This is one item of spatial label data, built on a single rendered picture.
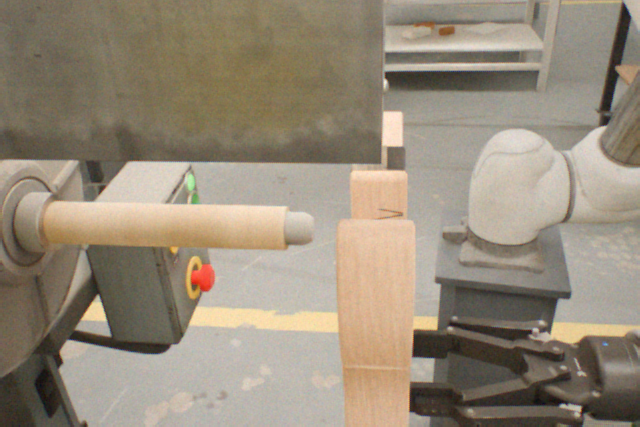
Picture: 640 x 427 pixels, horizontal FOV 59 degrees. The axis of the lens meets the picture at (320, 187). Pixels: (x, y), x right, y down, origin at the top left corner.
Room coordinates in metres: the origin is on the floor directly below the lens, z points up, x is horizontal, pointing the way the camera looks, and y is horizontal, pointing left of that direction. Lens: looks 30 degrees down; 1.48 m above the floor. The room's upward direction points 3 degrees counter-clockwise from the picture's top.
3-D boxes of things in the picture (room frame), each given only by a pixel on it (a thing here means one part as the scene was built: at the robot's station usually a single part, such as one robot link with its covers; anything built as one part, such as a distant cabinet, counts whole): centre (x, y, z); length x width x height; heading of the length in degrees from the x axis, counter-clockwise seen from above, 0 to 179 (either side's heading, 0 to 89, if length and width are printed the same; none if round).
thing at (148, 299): (0.63, 0.31, 0.99); 0.24 x 0.21 x 0.26; 82
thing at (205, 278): (0.64, 0.18, 0.97); 0.04 x 0.04 x 0.04; 82
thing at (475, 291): (1.04, -0.40, 0.35); 0.28 x 0.28 x 0.70; 75
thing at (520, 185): (1.04, -0.42, 0.87); 0.18 x 0.16 x 0.22; 86
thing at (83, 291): (0.57, 0.32, 1.02); 0.19 x 0.04 x 0.04; 172
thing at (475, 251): (1.05, -0.39, 0.73); 0.22 x 0.18 x 0.06; 75
